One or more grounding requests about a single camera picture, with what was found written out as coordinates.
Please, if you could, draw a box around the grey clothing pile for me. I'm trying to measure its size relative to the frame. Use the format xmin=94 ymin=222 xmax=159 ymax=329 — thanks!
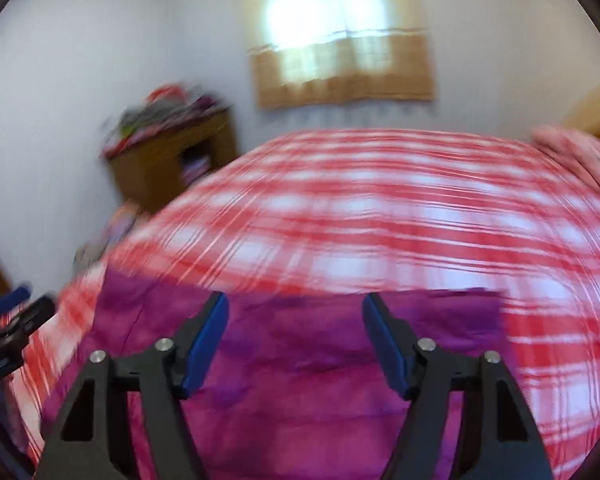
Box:
xmin=117 ymin=102 xmax=186 ymax=133

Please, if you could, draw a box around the beige patterned window curtain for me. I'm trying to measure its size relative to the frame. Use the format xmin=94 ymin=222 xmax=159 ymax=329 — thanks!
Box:
xmin=237 ymin=0 xmax=436 ymax=110

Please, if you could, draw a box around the red plaid bed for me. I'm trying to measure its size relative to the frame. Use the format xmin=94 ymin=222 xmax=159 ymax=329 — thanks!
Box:
xmin=0 ymin=129 xmax=600 ymax=480

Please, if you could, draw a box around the dark purple clothing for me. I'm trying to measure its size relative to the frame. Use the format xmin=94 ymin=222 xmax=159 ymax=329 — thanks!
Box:
xmin=187 ymin=91 xmax=231 ymax=113

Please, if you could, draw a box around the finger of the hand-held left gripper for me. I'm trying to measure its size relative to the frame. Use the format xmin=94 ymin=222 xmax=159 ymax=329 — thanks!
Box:
xmin=0 ymin=284 xmax=33 ymax=317
xmin=0 ymin=295 xmax=58 ymax=348

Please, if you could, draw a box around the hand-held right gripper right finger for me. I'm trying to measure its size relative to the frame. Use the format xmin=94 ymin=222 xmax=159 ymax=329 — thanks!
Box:
xmin=361 ymin=292 xmax=556 ymax=480

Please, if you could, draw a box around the brown wooden desk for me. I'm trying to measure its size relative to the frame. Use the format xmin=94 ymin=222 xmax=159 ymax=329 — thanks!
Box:
xmin=105 ymin=107 xmax=238 ymax=213

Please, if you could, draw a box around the purple puffer jacket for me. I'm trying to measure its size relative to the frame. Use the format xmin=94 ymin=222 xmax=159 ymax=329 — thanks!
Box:
xmin=40 ymin=267 xmax=506 ymax=480

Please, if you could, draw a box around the wooden bed headboard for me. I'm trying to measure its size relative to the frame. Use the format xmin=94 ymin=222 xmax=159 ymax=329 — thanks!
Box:
xmin=565 ymin=85 xmax=600 ymax=146

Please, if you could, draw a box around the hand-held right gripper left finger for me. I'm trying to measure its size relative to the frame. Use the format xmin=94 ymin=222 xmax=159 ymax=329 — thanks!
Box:
xmin=32 ymin=291 xmax=231 ymax=480

